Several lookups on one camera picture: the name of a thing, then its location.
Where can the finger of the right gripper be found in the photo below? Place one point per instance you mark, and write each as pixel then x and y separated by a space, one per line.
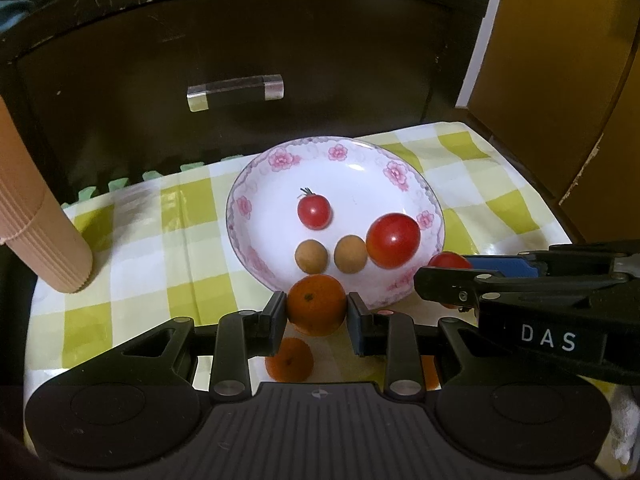
pixel 420 283
pixel 508 266

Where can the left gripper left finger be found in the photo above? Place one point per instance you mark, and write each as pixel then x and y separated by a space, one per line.
pixel 241 336

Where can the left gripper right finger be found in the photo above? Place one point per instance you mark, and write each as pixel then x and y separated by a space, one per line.
pixel 392 336

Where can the small orange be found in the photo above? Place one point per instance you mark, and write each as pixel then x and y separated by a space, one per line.
pixel 316 305
pixel 430 373
pixel 294 361

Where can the large red tomato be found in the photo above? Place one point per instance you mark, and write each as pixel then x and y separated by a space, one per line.
pixel 392 240

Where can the tan longan fruit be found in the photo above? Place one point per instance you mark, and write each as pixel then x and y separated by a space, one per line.
pixel 311 257

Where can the cherry tomato with stem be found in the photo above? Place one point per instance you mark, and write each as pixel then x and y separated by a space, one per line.
pixel 314 210

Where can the white floral porcelain plate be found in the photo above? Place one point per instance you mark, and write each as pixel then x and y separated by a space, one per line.
pixel 360 180

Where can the brown wooden cabinet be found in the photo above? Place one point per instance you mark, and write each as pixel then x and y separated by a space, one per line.
pixel 559 89

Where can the pink ribbed cylinder case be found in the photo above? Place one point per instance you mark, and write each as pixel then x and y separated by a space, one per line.
pixel 33 224

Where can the dark wooden nightstand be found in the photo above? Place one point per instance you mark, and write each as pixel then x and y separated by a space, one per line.
pixel 97 88

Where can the silver drawer handle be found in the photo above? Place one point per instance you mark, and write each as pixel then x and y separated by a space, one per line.
pixel 235 91

